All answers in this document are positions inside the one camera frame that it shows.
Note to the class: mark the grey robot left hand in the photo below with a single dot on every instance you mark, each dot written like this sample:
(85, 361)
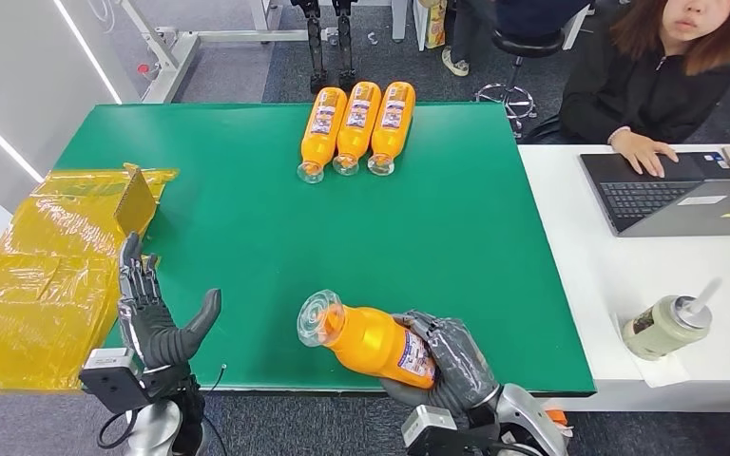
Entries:
(151, 327)

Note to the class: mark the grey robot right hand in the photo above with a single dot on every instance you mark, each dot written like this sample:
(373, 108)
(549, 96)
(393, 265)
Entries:
(459, 365)

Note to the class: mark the orange juice bottle clear cap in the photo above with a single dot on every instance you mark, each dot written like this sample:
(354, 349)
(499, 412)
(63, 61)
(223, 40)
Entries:
(321, 141)
(365, 343)
(355, 140)
(390, 140)

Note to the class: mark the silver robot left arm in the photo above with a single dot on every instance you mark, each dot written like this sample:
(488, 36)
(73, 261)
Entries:
(154, 428)

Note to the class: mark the orange and white object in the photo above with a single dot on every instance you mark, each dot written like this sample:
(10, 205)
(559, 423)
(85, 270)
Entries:
(557, 418)

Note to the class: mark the yellow film wrapped cardboard box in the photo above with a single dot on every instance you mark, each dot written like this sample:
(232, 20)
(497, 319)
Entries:
(44, 296)

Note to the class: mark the green table mat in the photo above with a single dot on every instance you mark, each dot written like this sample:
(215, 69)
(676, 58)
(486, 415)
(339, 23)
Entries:
(277, 239)

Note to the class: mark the white paper napkin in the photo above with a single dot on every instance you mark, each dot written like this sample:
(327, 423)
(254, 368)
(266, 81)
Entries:
(661, 372)

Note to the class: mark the lidded cup with straw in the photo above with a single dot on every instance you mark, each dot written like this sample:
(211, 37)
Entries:
(661, 327)

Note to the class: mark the dark grey laptop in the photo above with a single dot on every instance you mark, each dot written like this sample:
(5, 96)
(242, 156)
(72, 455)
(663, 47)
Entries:
(642, 198)

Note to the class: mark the small red knob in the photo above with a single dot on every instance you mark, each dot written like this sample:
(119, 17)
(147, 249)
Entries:
(143, 68)

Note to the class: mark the person's hand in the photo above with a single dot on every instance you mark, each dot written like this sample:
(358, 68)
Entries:
(643, 152)

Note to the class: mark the black robot leg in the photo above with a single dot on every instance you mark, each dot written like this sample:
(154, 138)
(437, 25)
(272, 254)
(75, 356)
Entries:
(316, 50)
(345, 50)

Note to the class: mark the black stool chrome base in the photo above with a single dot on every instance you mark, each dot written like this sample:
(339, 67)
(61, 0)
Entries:
(522, 45)

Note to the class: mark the yellow snack package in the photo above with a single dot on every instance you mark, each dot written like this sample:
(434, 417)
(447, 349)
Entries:
(435, 25)

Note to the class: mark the seated person on stool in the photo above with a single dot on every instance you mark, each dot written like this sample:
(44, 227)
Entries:
(541, 16)

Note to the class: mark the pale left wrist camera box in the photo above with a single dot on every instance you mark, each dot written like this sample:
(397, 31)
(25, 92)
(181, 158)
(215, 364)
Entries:
(110, 381)

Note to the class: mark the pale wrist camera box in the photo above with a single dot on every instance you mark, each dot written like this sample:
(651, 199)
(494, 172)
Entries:
(110, 381)
(428, 431)

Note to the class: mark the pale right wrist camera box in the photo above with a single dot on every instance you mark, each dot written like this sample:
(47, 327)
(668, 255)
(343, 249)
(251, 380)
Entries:
(428, 431)

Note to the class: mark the white metal frame stand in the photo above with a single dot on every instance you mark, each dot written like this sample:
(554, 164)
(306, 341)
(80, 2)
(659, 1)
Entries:
(176, 63)

